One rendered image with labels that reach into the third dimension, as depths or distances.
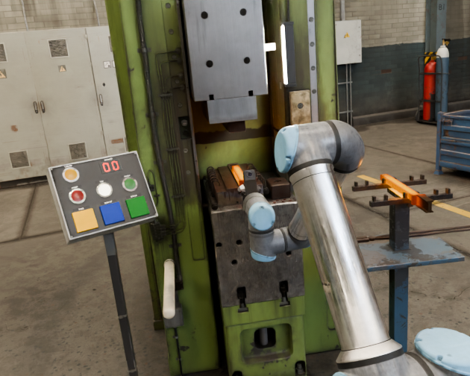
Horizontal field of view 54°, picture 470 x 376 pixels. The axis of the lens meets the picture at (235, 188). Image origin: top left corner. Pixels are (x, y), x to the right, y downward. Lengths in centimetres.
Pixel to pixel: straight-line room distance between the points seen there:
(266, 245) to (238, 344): 71
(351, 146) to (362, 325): 44
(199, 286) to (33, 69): 529
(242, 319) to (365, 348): 113
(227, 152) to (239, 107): 55
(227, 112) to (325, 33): 57
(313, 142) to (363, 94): 827
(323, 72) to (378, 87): 750
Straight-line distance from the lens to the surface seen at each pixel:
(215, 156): 240
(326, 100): 213
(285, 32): 202
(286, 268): 206
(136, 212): 178
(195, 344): 242
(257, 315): 214
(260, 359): 230
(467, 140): 550
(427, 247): 206
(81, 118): 711
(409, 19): 1000
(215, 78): 187
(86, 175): 180
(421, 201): 177
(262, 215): 158
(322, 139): 116
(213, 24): 187
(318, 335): 252
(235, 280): 204
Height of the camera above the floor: 153
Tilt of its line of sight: 16 degrees down
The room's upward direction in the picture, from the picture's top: 5 degrees counter-clockwise
